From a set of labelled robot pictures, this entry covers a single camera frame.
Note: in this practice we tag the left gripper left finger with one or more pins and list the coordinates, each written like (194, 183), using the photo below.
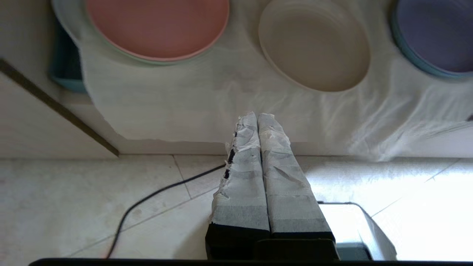
(242, 192)

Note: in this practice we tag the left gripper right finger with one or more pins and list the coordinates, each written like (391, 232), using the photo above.
(292, 199)

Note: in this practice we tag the cream plate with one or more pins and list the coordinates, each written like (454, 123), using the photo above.
(314, 44)

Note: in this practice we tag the pink plate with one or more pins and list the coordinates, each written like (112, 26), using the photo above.
(158, 26)

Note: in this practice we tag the blue plate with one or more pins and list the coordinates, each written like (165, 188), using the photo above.
(410, 55)

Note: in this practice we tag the pale green plate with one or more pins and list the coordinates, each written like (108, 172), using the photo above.
(92, 40)

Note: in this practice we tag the purple plate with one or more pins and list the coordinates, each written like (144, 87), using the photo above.
(438, 33)

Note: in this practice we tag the white cloth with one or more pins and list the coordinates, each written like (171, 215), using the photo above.
(229, 99)

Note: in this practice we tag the teal tray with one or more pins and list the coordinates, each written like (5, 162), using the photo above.
(64, 66)

